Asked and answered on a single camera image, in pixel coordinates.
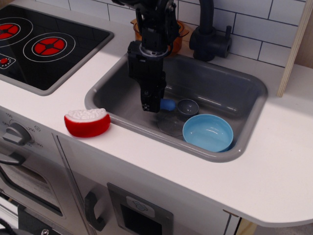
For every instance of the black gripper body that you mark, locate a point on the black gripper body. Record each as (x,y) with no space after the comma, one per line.
(148,72)

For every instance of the blue handled grey spoon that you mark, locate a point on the blue handled grey spoon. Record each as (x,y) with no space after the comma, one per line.
(185,107)

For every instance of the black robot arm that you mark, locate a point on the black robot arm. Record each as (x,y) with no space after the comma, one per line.
(158,27)

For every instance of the red rice bowl toy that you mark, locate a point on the red rice bowl toy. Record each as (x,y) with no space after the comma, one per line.
(87,123)

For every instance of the light blue bowl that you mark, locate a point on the light blue bowl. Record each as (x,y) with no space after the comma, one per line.
(208,132)

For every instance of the grey plastic sink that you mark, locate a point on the grey plastic sink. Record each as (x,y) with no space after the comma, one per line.
(236,97)

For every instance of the orange transparent pot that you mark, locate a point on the orange transparent pot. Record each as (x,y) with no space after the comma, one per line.
(177,44)

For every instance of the dark grey faucet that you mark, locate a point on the dark grey faucet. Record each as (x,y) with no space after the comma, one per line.
(205,43)

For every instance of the black toy stove top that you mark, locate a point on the black toy stove top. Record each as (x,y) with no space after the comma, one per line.
(39,52)

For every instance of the grey oven knob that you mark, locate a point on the grey oven knob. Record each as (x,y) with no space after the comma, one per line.
(16,134)

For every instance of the grey dishwasher panel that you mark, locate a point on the grey dishwasher panel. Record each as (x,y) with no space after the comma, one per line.
(138,216)

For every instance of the grey cabinet door handle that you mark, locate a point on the grey cabinet door handle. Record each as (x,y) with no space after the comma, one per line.
(90,202)

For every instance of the grey oven door handle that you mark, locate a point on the grey oven door handle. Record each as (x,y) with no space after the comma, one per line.
(12,159)

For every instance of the wooden side post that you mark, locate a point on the wooden side post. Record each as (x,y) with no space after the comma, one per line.
(295,47)

